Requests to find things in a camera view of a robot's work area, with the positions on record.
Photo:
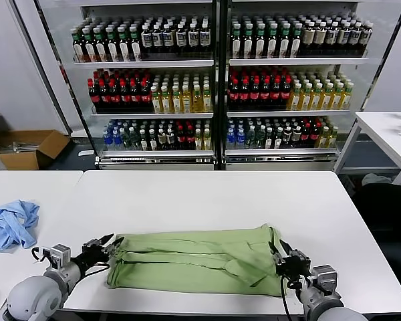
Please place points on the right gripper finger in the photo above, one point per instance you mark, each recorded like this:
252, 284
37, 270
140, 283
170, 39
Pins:
290, 251
277, 259

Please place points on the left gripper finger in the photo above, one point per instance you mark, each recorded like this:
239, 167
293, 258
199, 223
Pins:
113, 248
98, 243

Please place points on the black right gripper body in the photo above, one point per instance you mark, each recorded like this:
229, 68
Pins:
294, 265

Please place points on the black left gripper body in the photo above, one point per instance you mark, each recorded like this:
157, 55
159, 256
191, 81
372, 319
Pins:
92, 258

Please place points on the light green polo shirt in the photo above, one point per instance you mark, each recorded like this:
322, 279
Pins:
187, 264

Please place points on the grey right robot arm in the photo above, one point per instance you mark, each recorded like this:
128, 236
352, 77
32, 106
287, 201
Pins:
321, 299

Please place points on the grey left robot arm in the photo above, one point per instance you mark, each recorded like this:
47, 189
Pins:
33, 297

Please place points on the crumpled light blue shirt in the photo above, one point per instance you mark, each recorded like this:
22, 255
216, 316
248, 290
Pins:
13, 224

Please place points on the white paper sheet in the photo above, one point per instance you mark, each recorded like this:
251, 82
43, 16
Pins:
87, 152

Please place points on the blue label water bottle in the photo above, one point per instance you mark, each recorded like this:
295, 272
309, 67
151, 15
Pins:
240, 140
107, 142
231, 140
117, 142

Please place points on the black chair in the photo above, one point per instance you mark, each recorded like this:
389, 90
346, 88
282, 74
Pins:
384, 207

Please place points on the clear green label water bottle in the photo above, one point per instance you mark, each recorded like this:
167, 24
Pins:
135, 141
260, 139
126, 141
250, 139

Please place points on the open brown cardboard box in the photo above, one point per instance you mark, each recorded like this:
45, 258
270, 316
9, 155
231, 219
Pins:
50, 147

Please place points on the green cap brown tea bottle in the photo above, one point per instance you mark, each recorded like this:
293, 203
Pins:
236, 45
125, 47
278, 140
152, 141
101, 48
296, 43
113, 47
260, 45
284, 44
136, 47
89, 48
77, 48
272, 44
248, 45
144, 141
269, 140

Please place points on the grey cloth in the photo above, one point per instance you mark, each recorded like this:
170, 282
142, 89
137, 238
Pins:
376, 180

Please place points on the red cap cola bottle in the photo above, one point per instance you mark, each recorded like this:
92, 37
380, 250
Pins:
286, 93
181, 140
93, 96
190, 140
266, 94
146, 96
245, 94
255, 94
135, 96
276, 93
315, 137
125, 96
234, 94
104, 96
306, 137
114, 96

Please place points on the metal rods bundle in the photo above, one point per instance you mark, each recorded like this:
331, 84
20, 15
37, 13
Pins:
25, 146

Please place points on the white side table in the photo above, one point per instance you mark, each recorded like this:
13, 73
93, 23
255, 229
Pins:
381, 123

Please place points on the beverage display cooler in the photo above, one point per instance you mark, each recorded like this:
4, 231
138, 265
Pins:
297, 61
143, 63

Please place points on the dark bottle blue white label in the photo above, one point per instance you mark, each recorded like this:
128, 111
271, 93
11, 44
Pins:
180, 38
204, 37
147, 39
168, 39
193, 37
157, 39
355, 35
343, 35
366, 35

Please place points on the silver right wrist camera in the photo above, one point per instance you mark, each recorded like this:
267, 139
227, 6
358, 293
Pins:
325, 275

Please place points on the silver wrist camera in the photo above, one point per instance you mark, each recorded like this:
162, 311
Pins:
59, 255
325, 275

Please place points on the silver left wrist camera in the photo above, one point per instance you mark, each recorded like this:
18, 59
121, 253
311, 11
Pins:
59, 255

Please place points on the glass cooler door black frame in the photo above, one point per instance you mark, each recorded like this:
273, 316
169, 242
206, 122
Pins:
41, 43
382, 50

